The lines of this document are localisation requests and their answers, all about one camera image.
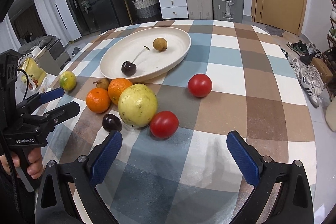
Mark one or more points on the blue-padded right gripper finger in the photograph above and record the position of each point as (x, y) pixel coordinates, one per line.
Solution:
(55, 203)
(293, 203)
(29, 105)

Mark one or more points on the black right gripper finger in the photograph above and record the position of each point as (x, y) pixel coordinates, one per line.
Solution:
(50, 119)

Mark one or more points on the green-yellow citrus fruit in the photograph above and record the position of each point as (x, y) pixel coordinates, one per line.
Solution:
(67, 81)

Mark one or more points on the orange tangerine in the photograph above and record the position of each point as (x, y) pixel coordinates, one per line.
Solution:
(98, 100)
(116, 88)

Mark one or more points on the dark plum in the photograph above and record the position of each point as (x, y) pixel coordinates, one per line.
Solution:
(111, 122)

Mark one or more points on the small brown pear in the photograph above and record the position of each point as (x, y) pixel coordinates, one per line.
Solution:
(102, 83)

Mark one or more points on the large yellow pomelo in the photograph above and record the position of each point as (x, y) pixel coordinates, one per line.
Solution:
(137, 105)

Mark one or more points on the red tomato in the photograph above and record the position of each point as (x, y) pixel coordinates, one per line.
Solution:
(200, 85)
(164, 124)

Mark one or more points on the yellow plastic bag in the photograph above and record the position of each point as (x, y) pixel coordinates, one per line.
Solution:
(35, 73)

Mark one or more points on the dark cherry with stem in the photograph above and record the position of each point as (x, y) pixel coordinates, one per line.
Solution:
(129, 68)

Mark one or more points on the checkered tablecloth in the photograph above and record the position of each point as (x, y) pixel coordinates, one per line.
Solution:
(192, 177)

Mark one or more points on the white striped sneaker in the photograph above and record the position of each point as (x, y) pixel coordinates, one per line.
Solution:
(313, 86)

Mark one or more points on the cream oval plate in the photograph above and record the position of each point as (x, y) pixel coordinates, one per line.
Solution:
(150, 64)

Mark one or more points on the brown longan fruit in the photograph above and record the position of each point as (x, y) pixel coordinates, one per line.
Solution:
(160, 44)

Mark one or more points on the woven laundry basket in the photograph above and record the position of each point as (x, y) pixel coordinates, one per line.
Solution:
(146, 9)

